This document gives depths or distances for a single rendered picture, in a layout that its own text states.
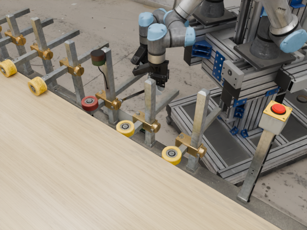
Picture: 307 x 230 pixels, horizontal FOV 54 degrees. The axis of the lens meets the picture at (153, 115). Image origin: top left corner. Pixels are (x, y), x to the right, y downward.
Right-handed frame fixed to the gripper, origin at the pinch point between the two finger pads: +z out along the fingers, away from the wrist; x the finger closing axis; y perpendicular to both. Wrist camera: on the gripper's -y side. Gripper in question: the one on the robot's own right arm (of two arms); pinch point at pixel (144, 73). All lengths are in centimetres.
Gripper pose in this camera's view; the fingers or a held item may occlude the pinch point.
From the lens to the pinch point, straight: 176.3
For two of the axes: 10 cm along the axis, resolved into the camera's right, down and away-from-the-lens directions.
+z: -0.1, 7.2, 6.9
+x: -8.0, -4.2, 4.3
